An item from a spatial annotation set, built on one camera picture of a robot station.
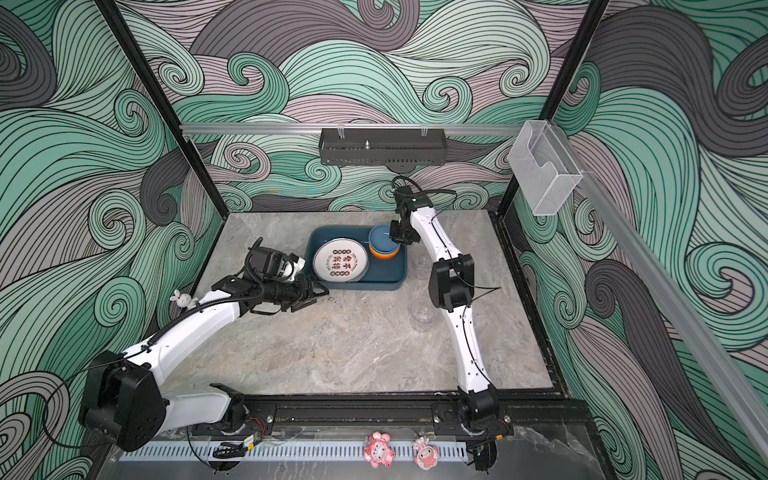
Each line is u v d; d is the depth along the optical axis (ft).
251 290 1.93
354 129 3.11
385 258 3.31
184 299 2.87
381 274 3.22
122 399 1.30
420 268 3.29
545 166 2.59
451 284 2.09
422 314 2.95
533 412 2.44
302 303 2.39
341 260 3.39
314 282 2.43
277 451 2.29
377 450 2.16
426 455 2.16
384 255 3.30
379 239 3.34
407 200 2.59
